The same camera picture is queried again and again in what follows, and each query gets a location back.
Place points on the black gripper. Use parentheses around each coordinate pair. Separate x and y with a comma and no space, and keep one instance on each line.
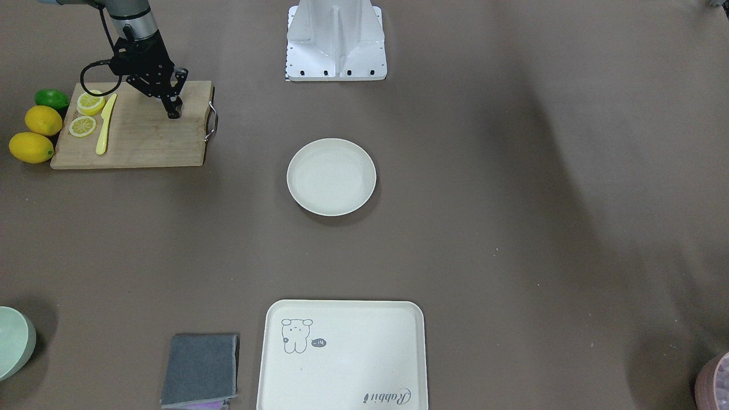
(155,61)

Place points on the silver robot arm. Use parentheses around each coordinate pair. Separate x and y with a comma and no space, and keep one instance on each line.
(132,20)

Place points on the cream rabbit tray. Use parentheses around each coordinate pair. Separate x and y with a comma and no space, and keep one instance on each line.
(343,354)

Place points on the bamboo cutting board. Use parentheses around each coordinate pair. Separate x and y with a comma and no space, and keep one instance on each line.
(140,133)

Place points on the lemon slice near lime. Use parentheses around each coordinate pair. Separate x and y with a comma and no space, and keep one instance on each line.
(90,105)

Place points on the yellow plastic knife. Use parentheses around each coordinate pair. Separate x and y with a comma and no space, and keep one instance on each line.
(106,114)

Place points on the lemon slice outer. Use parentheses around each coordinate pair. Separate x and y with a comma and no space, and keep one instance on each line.
(82,126)

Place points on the green lime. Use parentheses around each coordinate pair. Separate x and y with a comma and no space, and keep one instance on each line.
(52,98)

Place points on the yellow lemon near lime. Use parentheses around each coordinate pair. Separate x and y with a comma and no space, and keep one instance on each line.
(43,120)

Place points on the yellow lemon outer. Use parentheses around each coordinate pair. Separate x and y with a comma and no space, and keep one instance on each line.
(31,147)

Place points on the round cream plate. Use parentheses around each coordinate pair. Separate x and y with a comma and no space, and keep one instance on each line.
(331,177)

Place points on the grey folded cloth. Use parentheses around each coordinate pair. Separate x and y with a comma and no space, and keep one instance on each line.
(201,371)

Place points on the mint green bowl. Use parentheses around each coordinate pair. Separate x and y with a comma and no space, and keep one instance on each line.
(18,341)

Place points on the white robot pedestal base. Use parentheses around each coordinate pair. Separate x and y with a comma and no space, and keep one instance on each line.
(335,41)

